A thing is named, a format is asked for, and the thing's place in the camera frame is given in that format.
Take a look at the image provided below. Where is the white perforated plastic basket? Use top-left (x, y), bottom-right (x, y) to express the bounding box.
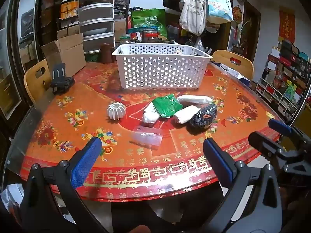
top-left (112, 43), bottom-right (213, 90)

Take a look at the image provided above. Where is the small cardboard box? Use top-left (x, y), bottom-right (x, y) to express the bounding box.
top-left (57, 24), bottom-right (80, 39)

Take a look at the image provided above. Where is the beige tote bag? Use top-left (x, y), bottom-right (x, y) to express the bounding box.
top-left (179, 0), bottom-right (207, 36)

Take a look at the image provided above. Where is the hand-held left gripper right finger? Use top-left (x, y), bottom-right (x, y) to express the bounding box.
top-left (194, 138), bottom-right (283, 233)

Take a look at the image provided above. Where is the green plastic packet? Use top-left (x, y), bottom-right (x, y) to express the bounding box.
top-left (153, 94), bottom-right (183, 119)

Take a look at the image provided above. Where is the white plastic packet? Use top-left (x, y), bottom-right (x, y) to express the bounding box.
top-left (142, 102), bottom-right (161, 127)

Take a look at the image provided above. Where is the red lid pickle jar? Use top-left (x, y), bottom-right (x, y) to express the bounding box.
top-left (142, 29), bottom-right (158, 43)

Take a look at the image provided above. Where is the red wall hanging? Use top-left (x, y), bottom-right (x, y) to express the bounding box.
top-left (278, 10), bottom-right (295, 40)

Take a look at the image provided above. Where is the stack of clear plastic drawers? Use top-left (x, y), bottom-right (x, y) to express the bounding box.
top-left (78, 0), bottom-right (115, 54)

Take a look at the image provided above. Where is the cluttered storage shelf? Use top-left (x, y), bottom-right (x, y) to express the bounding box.
top-left (255, 40), bottom-right (311, 117)

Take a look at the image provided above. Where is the brown mug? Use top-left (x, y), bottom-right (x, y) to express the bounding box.
top-left (100, 43), bottom-right (114, 63)

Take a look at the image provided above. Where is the blue printed paper bag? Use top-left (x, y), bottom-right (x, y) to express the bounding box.
top-left (204, 0), bottom-right (234, 23)

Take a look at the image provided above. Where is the wooden chair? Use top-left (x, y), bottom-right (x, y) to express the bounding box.
top-left (212, 50), bottom-right (254, 80)
top-left (24, 59), bottom-right (52, 105)

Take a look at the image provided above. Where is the round red ornament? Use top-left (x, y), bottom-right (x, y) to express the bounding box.
top-left (232, 6), bottom-right (243, 25)

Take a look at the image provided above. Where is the clear plastic bag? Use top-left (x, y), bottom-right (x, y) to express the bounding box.
top-left (130, 125), bottom-right (164, 150)

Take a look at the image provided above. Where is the large cardboard box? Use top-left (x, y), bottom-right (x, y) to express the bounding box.
top-left (41, 33), bottom-right (86, 78)

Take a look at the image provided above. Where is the black patterned packet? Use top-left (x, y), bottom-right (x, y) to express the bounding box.
top-left (189, 103), bottom-right (218, 129)

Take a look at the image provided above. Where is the white roll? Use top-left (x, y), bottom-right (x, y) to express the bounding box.
top-left (177, 95), bottom-right (213, 107)
top-left (174, 105), bottom-right (198, 125)

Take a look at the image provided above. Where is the green plastic basket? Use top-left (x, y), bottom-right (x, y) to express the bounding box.
top-left (85, 52), bottom-right (101, 62)

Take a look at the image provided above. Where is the white paper bag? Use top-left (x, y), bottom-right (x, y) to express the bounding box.
top-left (216, 63), bottom-right (251, 83)

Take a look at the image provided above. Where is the green shopping bag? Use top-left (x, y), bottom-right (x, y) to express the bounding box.
top-left (131, 8), bottom-right (168, 38)

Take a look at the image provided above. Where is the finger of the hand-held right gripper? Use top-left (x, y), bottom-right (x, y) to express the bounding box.
top-left (248, 131), bottom-right (296, 162)
top-left (268, 118), bottom-right (311, 149)

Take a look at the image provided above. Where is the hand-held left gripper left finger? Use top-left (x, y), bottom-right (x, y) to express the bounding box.
top-left (19, 136), bottom-right (110, 233)

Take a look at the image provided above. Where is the white ribbed ball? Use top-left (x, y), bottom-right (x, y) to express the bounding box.
top-left (107, 102), bottom-right (126, 120)

